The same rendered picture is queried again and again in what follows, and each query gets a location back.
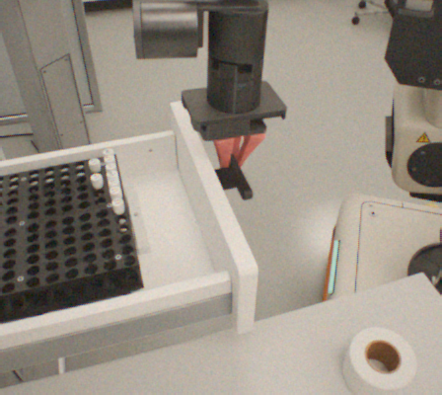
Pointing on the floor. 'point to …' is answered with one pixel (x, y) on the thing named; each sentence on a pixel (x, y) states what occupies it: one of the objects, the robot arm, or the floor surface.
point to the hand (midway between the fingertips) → (229, 165)
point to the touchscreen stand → (42, 56)
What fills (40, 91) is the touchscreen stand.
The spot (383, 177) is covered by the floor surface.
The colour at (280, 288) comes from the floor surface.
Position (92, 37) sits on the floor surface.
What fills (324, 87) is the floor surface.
